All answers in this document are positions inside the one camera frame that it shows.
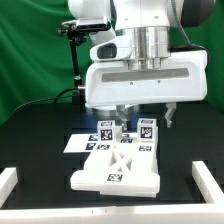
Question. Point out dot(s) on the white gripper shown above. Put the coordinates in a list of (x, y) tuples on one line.
[(181, 77)]

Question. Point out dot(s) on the white chair back part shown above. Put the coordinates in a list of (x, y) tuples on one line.
[(127, 162)]

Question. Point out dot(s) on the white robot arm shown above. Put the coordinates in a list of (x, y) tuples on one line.
[(133, 62)]

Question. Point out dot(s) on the white sheet with tags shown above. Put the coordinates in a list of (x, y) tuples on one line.
[(79, 143)]

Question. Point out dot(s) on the green backdrop curtain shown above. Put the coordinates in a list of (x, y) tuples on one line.
[(36, 63)]

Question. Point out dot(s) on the white block far left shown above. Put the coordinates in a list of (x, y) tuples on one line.
[(8, 180)]

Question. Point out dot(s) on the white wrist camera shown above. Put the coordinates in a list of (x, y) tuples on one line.
[(119, 48)]

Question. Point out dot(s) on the black camera stand pole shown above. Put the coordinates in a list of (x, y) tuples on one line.
[(78, 99)]

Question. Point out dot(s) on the white frame border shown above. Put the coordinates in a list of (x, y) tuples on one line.
[(210, 212)]

